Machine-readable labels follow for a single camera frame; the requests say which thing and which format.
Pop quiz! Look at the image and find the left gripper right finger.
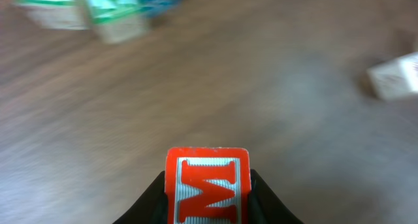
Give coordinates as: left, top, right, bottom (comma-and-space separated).
248, 169, 304, 224

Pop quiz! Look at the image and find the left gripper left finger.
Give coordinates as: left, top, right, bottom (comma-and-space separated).
113, 171, 169, 224

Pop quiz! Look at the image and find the red M letter block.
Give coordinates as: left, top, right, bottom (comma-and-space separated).
165, 147, 251, 224

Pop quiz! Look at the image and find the red picture block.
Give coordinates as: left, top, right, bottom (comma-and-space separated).
367, 52, 417, 101

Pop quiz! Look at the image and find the green F letter block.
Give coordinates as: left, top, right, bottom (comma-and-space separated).
84, 0, 150, 44

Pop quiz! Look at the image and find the blue side picture block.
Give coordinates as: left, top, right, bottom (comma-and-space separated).
133, 0, 182, 19

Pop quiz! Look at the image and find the green J letter block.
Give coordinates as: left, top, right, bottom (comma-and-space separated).
14, 0, 88, 30

